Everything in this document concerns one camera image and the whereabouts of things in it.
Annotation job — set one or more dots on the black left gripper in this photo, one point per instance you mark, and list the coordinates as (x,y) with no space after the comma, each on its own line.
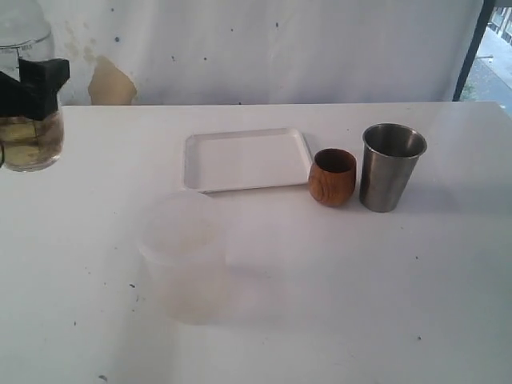
(35,96)

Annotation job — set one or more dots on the clear dome shaker lid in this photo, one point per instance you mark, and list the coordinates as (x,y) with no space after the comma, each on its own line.
(24,20)

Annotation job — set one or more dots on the brown chocolate pieces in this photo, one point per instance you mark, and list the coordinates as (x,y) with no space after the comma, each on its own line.
(31,145)

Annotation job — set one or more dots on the clear plastic shaker cup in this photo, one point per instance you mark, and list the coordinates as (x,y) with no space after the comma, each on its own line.
(41,51)

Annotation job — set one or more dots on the brown wooden bowl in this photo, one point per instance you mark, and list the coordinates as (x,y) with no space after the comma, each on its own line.
(332,177)

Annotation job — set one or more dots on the stainless steel cup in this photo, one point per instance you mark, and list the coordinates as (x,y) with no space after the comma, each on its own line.
(391,152)

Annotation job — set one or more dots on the white rectangular tray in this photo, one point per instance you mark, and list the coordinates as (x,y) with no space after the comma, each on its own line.
(245,160)

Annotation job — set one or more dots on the translucent plastic container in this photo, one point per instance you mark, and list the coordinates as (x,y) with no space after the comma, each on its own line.
(182,239)

